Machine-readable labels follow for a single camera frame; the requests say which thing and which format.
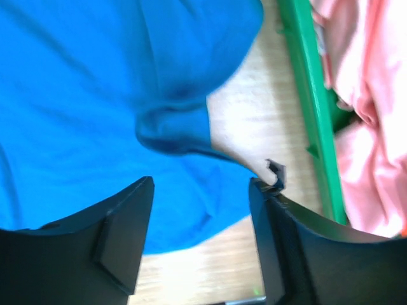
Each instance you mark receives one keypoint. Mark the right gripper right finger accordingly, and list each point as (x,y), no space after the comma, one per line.
(306,258)

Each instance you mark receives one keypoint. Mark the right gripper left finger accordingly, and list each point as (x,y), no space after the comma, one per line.
(90,257)

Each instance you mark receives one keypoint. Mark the blue t shirt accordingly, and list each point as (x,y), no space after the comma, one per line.
(97,94)

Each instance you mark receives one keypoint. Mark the green plastic bin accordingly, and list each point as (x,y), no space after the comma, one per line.
(321,116)

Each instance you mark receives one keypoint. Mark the pink t shirt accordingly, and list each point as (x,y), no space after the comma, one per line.
(363,51)

